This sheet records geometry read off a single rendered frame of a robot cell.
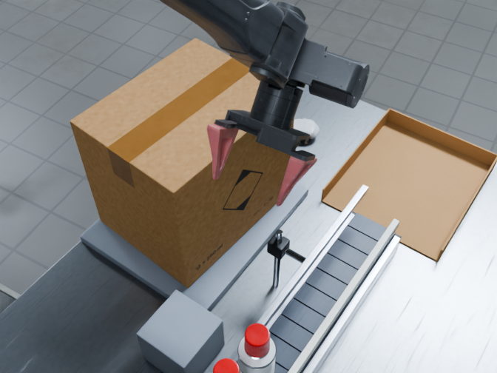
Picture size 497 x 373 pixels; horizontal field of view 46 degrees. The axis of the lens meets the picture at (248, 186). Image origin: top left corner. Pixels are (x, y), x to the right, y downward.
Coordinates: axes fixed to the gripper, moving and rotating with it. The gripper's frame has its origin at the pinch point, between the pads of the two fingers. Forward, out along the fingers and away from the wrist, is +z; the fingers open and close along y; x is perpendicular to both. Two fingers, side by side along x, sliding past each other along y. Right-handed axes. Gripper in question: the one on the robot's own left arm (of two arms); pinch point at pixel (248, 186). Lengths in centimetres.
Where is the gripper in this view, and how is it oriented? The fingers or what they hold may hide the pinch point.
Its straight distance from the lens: 79.6
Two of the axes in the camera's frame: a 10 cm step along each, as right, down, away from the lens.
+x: 3.5, -1.1, 9.3
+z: -3.1, 9.2, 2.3
